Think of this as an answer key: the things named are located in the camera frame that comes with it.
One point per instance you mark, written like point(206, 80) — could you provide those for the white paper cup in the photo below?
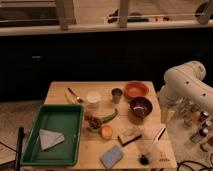
point(93, 98)

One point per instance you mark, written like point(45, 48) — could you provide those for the grey folded cloth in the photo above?
point(49, 139)

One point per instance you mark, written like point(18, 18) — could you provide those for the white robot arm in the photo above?
point(186, 81)

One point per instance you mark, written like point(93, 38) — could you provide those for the blue sponge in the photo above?
point(111, 157)

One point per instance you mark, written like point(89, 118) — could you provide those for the orange bowl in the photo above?
point(135, 89)

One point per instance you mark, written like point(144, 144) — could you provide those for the orange round fruit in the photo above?
point(106, 132)

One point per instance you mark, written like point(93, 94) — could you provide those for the wooden board eraser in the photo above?
point(129, 136)

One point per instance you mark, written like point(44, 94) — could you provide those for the green plastic tray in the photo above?
point(66, 119)

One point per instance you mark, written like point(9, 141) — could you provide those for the wooden table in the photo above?
point(92, 146)

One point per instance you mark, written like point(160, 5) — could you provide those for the metal spoon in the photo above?
point(79, 99)

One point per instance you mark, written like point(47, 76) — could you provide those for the green chili pepper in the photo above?
point(110, 117)

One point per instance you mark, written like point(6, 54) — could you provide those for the small metal cup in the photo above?
point(116, 95)

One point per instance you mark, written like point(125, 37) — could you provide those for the dark maroon bowl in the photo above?
point(141, 107)

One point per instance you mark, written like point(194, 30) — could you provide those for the yellow banana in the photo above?
point(69, 98)

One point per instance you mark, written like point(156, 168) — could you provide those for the brown grape bunch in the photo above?
point(94, 122)

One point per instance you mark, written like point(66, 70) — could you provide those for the black stand pole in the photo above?
point(18, 154)

